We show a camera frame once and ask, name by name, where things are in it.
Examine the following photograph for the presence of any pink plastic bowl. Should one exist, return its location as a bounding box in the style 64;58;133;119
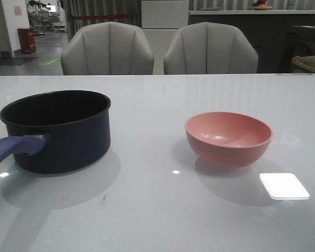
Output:
185;112;273;169

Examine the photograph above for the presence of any left beige upholstered chair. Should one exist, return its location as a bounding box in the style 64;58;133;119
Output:
61;22;154;75

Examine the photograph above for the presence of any beige upholstered chair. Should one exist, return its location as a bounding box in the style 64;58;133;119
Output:
61;22;154;75
163;22;258;75

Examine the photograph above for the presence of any right beige upholstered chair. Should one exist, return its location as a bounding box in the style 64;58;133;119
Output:
163;22;258;75

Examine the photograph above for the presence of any dark blue saucepan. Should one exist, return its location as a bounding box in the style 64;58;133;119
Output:
0;90;111;174

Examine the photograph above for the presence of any white cabinet in background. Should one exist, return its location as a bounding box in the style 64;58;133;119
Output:
141;1;188;29

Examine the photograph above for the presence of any red barrier belt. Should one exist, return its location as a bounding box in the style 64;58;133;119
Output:
71;13;135;20

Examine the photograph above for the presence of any dark counter with white top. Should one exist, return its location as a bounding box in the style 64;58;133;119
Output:
188;10;315;73

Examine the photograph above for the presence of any fruit plate on counter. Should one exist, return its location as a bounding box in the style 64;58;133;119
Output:
250;0;273;11

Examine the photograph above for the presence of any red trash bin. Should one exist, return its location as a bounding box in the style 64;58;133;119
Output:
17;27;37;54

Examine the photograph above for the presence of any dark side table right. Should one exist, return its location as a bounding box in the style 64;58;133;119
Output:
278;25;315;73

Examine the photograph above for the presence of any beige cushion at right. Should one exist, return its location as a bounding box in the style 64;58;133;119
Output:
291;56;315;74

